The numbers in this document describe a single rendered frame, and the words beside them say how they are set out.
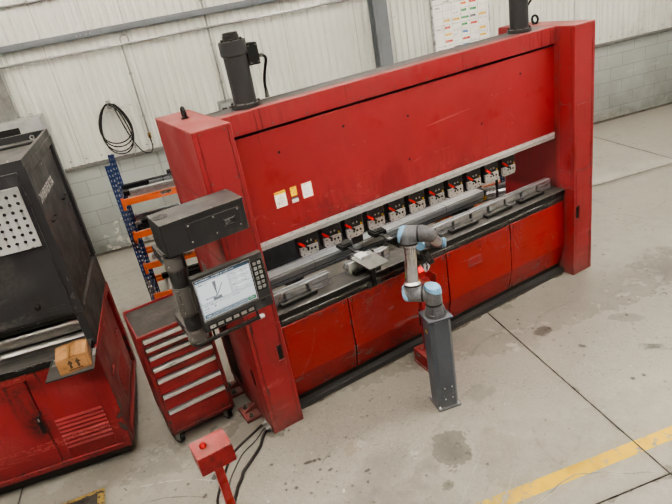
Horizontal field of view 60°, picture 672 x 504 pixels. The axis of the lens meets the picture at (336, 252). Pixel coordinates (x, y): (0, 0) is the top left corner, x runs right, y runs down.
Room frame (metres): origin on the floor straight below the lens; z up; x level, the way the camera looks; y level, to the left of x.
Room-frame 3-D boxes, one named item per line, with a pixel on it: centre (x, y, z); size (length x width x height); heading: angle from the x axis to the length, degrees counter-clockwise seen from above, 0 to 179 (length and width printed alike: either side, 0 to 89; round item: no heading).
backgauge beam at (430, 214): (4.56, -0.41, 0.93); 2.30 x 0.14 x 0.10; 116
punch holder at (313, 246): (3.93, 0.20, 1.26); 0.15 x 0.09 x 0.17; 116
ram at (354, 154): (4.40, -0.76, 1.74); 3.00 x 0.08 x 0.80; 116
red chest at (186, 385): (3.77, 1.32, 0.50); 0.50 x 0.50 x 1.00; 26
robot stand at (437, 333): (3.42, -0.60, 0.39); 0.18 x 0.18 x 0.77; 13
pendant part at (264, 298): (3.09, 0.66, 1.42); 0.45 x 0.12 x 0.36; 118
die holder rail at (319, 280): (3.88, 0.32, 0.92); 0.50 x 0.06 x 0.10; 116
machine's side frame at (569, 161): (5.28, -2.14, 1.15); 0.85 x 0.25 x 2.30; 26
